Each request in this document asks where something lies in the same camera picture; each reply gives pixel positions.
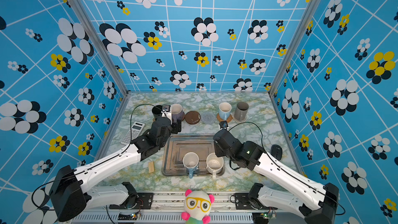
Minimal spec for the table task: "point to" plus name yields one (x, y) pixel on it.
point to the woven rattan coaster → (230, 118)
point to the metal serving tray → (176, 146)
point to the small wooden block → (151, 167)
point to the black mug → (157, 109)
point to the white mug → (214, 164)
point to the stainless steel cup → (241, 111)
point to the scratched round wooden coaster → (192, 117)
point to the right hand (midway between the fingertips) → (220, 143)
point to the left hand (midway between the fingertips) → (175, 116)
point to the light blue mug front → (190, 160)
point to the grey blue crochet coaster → (208, 117)
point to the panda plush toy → (197, 205)
